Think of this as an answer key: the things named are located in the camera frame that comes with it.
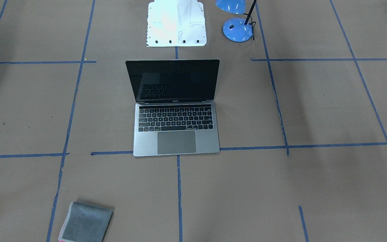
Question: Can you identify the grey laptop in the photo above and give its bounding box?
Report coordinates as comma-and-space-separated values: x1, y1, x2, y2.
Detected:
125, 59, 220, 157

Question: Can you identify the blue desk lamp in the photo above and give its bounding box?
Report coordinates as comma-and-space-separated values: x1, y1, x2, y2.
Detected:
215, 0, 257, 43

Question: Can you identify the grey folded cloth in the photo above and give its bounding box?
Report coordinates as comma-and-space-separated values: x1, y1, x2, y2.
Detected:
58, 202, 114, 242

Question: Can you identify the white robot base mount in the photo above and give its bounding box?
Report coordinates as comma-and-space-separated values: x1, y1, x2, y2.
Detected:
146, 0, 207, 47

